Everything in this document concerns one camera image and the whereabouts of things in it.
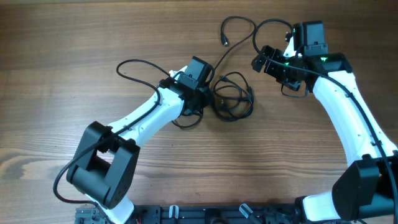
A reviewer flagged black usb cable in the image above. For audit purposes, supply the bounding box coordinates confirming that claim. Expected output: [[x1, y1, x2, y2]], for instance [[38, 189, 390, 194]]
[[211, 71, 255, 122], [170, 16, 257, 129]]

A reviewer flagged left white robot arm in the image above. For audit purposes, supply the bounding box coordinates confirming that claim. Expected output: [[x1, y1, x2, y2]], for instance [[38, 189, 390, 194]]
[[61, 57, 214, 223]]

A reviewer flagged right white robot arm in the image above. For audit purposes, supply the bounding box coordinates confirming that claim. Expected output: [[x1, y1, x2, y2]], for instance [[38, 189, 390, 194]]
[[252, 21, 397, 223]]

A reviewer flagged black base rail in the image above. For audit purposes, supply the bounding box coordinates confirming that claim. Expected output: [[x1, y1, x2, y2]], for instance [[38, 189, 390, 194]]
[[74, 203, 304, 224]]

